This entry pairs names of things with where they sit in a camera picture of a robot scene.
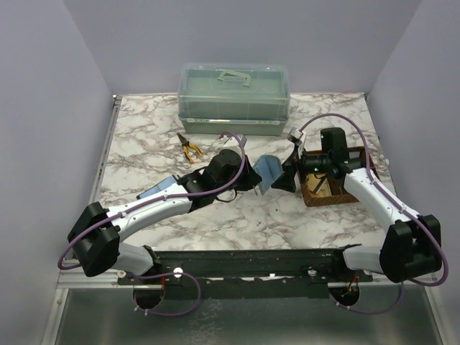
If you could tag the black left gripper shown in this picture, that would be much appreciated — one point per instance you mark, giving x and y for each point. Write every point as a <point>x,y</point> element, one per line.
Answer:
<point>249,177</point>

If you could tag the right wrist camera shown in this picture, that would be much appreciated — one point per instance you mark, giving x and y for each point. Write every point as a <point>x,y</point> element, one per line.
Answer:
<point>295,136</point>

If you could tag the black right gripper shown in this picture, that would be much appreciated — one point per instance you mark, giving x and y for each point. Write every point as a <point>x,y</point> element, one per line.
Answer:
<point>292,172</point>

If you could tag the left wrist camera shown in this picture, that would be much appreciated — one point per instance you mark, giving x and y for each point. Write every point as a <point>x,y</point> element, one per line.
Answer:
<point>233,142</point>

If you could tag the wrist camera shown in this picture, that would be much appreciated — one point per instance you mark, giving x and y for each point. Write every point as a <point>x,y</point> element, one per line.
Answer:
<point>295,136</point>
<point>233,142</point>

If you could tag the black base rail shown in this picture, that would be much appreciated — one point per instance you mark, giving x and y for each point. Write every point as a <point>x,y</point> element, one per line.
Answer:
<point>248,274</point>

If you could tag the brown woven basket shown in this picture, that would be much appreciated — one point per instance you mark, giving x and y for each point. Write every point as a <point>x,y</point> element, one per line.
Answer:
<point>321,190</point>

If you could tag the aluminium frame rail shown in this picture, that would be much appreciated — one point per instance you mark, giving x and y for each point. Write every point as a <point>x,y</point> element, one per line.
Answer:
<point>98,169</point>

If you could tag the light green card holder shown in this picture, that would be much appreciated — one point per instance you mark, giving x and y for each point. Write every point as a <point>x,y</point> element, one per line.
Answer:
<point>269,168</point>

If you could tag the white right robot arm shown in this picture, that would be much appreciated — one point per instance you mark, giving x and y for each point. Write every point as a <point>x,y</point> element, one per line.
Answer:
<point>412,241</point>

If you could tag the green clear-lid storage box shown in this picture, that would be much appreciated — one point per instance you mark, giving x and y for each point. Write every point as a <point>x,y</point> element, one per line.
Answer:
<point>250,99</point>

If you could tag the yellow handled pliers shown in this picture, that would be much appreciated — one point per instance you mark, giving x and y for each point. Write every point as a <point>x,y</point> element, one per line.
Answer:
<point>187,146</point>

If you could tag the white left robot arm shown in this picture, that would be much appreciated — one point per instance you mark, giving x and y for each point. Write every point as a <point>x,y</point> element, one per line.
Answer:
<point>138,215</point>

